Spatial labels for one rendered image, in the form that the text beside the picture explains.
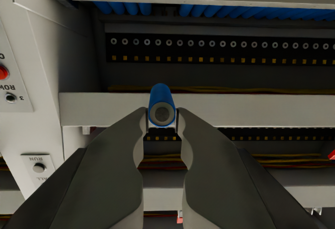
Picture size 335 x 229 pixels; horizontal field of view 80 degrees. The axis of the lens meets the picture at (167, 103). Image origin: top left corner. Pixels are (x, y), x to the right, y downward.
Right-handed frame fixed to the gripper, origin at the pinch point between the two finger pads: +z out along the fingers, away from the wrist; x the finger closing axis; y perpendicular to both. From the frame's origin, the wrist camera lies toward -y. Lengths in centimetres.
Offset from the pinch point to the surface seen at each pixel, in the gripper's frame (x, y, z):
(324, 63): 32.4, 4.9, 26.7
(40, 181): -18.6, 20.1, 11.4
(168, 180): 2.3, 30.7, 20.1
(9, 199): -26.2, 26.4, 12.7
